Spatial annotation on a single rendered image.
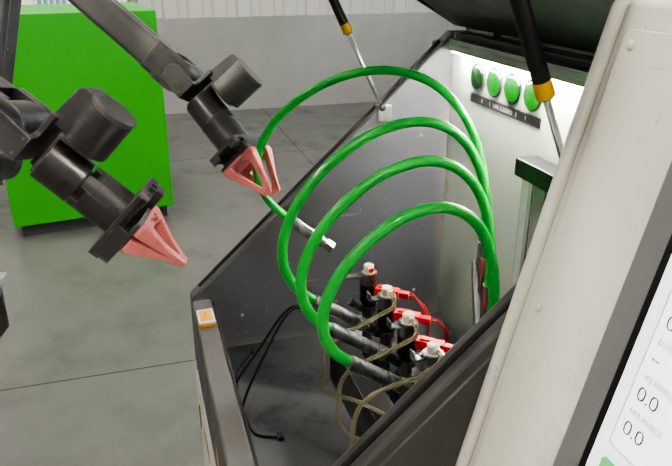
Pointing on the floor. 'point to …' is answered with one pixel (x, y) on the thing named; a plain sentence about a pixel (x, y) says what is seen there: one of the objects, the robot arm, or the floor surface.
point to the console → (581, 242)
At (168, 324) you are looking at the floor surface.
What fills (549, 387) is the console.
